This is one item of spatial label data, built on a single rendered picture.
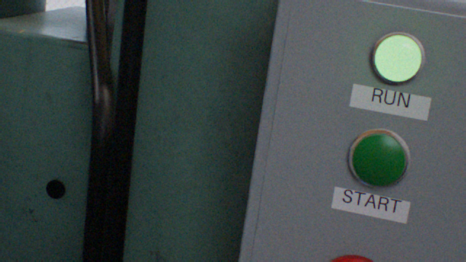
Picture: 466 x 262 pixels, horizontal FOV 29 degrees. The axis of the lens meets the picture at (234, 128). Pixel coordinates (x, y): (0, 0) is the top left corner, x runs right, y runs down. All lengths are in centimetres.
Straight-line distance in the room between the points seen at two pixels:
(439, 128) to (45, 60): 23
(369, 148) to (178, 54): 12
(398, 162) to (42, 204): 24
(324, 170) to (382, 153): 3
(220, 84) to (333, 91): 9
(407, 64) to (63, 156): 23
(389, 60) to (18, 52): 23
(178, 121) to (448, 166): 14
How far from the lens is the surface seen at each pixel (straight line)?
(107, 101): 42
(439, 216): 36
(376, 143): 34
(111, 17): 47
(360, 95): 35
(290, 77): 35
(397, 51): 34
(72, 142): 50
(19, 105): 50
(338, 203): 36
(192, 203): 44
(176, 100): 43
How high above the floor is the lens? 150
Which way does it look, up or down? 14 degrees down
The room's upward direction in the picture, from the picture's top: 8 degrees clockwise
